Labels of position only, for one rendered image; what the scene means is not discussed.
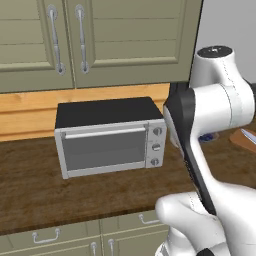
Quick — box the olive drawer front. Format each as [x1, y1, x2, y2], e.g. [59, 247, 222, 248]
[0, 219, 102, 256]
[99, 209, 170, 236]

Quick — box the wooden cutting board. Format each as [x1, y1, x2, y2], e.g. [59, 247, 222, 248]
[229, 128, 256, 155]

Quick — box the silver knife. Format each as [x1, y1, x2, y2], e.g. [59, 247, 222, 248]
[240, 128, 256, 146]

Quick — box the silver and black toaster oven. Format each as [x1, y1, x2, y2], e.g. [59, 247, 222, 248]
[54, 96, 168, 180]

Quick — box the small blue and white object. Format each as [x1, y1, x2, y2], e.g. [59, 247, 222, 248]
[199, 132, 220, 144]

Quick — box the olive wide upper cupboard door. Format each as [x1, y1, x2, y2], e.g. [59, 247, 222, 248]
[64, 0, 204, 90]

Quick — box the olive lower cupboard door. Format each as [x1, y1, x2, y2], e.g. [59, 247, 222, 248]
[102, 229, 172, 256]
[31, 234, 103, 256]

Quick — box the olive narrow upper cupboard door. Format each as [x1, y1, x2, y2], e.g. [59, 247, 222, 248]
[0, 0, 75, 95]

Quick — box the silver drawer handle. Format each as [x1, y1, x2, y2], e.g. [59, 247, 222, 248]
[31, 227, 62, 245]
[137, 213, 161, 226]

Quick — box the silver upper cupboard door handle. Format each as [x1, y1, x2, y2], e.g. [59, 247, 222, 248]
[73, 4, 91, 75]
[45, 4, 67, 76]

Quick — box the silver cupboard door handle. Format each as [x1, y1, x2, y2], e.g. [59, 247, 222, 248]
[89, 241, 99, 256]
[106, 238, 116, 256]
[45, 4, 67, 76]
[73, 4, 91, 75]

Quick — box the silver lower cupboard door handle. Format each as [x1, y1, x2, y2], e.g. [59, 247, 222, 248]
[106, 238, 116, 256]
[89, 241, 99, 256]

